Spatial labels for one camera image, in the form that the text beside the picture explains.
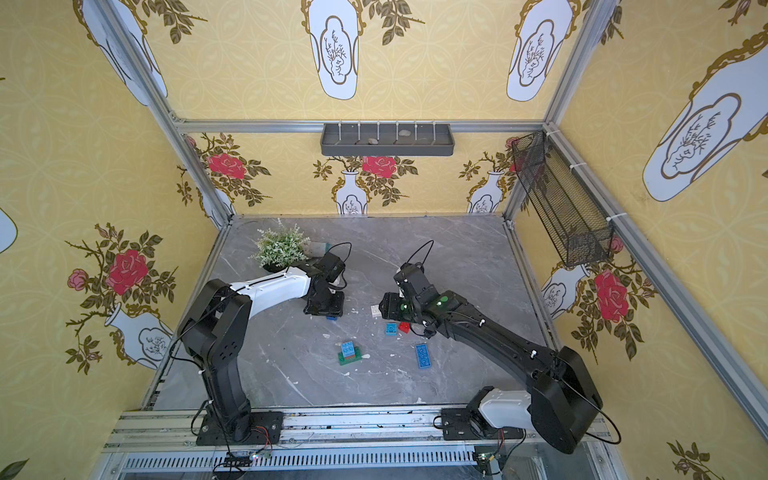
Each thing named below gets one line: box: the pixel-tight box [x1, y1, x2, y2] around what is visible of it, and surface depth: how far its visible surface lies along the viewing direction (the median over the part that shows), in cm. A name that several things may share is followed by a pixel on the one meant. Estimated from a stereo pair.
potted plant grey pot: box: [248, 218, 311, 273], surface depth 90 cm
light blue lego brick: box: [341, 341, 355, 357], surface depth 81 cm
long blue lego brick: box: [415, 344, 432, 369], surface depth 85 cm
